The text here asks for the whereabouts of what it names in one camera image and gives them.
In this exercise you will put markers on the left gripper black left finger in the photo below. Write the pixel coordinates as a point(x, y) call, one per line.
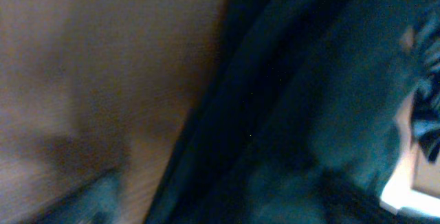
point(97, 202)

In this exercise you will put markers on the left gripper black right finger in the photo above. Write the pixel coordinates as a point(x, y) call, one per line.
point(344, 202)

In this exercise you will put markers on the black shorts with patterned waistband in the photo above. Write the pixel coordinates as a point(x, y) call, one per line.
point(304, 87)

